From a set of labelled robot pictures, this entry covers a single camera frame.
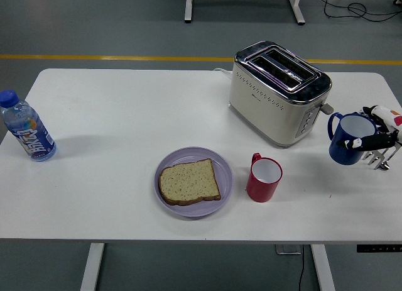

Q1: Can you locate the red enamel mug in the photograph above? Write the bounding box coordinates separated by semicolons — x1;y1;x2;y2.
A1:
246;152;283;203

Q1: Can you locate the black cable under table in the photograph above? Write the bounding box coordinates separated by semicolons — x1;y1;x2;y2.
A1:
298;245;306;291

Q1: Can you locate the lilac plate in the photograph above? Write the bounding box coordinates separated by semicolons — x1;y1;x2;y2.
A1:
153;146;235;219

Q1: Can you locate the black floor cable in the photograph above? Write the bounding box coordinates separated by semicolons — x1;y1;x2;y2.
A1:
306;0;402;22

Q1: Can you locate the blue enamel mug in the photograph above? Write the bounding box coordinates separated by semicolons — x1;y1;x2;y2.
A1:
327;112;377;166

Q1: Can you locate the silver metal toast rack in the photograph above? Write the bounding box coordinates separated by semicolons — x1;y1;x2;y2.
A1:
361;145;397;172

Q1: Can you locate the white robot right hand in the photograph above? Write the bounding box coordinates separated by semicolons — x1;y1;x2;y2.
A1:
337;104;402;153

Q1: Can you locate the cream and chrome toaster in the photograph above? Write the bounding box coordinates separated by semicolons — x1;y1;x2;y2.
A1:
228;40;334;149

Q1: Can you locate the brown bread slice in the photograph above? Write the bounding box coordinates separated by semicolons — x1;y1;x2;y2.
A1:
158;158;222;207

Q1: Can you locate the grey bracket under table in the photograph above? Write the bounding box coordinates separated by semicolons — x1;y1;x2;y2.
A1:
275;244;302;256

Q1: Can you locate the blue-capped water bottle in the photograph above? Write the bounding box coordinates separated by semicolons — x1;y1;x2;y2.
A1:
0;89;58;162

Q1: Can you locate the black table control panel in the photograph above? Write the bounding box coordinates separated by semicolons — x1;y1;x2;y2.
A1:
356;244;402;253

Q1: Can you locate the white background table leg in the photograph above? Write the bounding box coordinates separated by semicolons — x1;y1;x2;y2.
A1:
285;0;307;26
183;0;195;24

